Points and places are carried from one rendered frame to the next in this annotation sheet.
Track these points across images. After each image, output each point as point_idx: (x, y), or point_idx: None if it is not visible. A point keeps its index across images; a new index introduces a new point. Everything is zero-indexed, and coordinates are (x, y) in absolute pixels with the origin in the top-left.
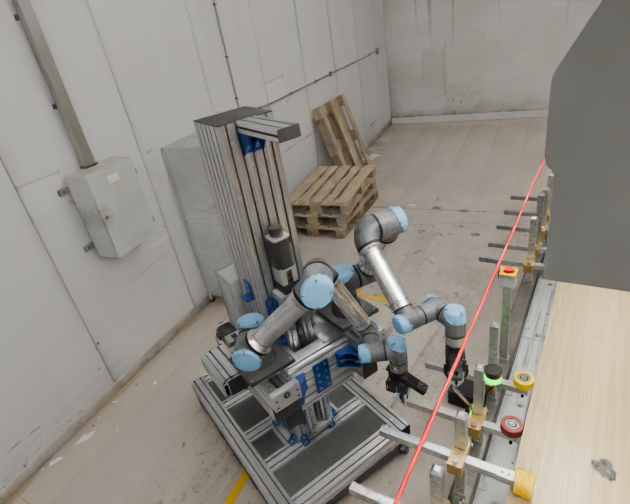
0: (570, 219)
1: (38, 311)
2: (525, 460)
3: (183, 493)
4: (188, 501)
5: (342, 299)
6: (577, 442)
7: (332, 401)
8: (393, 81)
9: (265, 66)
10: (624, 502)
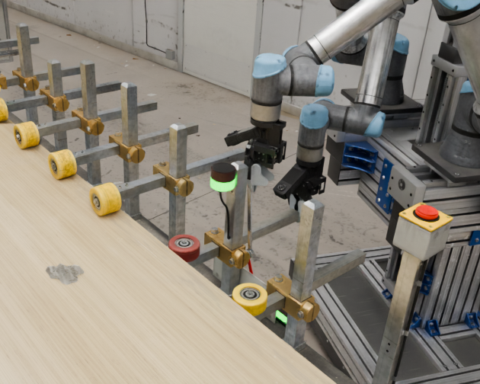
0: None
1: None
2: (132, 229)
3: (379, 241)
4: (369, 243)
5: (368, 40)
6: (113, 276)
7: (461, 343)
8: None
9: None
10: (23, 262)
